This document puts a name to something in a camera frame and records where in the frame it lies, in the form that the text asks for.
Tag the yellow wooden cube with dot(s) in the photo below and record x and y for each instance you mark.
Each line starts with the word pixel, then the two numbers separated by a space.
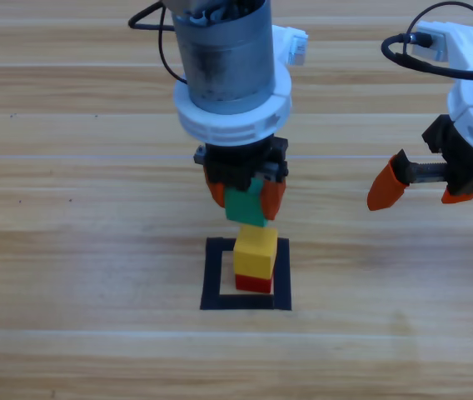
pixel 253 254

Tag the green wooden cube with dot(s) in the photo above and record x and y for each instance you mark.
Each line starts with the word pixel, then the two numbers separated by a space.
pixel 242 208

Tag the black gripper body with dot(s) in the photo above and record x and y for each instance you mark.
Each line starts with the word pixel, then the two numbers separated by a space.
pixel 236 166
pixel 465 171

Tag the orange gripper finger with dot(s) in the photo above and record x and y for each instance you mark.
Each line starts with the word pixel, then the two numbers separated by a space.
pixel 217 193
pixel 386 187
pixel 455 198
pixel 274 200

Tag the black tape square outline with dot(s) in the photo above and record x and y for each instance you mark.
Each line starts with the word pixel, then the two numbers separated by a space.
pixel 211 283

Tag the red wooden cube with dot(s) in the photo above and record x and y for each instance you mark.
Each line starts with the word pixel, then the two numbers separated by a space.
pixel 253 284

